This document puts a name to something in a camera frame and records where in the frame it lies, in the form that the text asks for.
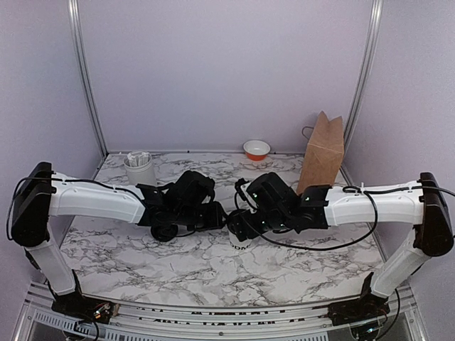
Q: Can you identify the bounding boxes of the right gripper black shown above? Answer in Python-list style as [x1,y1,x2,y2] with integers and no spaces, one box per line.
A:
[229,210,292,242]

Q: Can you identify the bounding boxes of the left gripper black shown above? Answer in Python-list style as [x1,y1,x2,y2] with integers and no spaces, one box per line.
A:
[174,201,230,232]

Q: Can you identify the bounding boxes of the black plastic cup lid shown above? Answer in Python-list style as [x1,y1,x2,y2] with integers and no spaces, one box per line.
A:
[227,209,246,235]

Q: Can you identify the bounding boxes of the white paper cup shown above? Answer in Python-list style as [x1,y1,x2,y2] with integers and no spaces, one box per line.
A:
[229,232,252,251]

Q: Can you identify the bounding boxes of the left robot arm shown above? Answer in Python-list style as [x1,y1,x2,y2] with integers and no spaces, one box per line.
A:
[6,162,227,323]

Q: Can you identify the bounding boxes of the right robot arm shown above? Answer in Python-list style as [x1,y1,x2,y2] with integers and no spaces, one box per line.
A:
[227,173,454,325]

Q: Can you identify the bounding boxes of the grey cylindrical canister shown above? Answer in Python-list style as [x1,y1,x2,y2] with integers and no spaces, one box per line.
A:
[124,152,157,185]

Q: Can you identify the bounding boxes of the orange white bowl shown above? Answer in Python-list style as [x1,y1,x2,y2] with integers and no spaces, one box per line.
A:
[243,140,270,161]

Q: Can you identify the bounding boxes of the white sugar packets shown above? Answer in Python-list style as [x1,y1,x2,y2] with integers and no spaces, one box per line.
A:
[127,151,151,168]

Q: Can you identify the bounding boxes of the brown paper bag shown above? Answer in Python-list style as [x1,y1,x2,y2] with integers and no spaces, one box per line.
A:
[296,111,344,195]

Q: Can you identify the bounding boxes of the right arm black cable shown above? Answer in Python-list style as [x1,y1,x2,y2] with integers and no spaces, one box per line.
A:
[233,179,455,251]

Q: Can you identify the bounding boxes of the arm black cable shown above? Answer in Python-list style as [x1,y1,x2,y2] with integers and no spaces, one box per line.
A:
[5,175,196,241]
[233,179,455,251]

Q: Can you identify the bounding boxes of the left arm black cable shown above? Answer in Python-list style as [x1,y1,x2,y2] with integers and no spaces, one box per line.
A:
[5,175,196,241]

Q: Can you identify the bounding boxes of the front aluminium rail base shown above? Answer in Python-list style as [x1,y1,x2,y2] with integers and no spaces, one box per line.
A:
[12,283,428,340]

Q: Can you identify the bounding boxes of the right aluminium frame post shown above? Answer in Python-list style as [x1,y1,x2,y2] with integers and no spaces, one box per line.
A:
[343,0,385,157]

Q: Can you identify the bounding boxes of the aluminium frame post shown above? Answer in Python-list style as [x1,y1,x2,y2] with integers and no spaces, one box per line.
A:
[343,0,385,157]
[68,0,108,158]

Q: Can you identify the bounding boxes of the left aluminium frame post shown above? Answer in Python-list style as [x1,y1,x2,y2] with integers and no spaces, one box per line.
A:
[68,0,108,158]

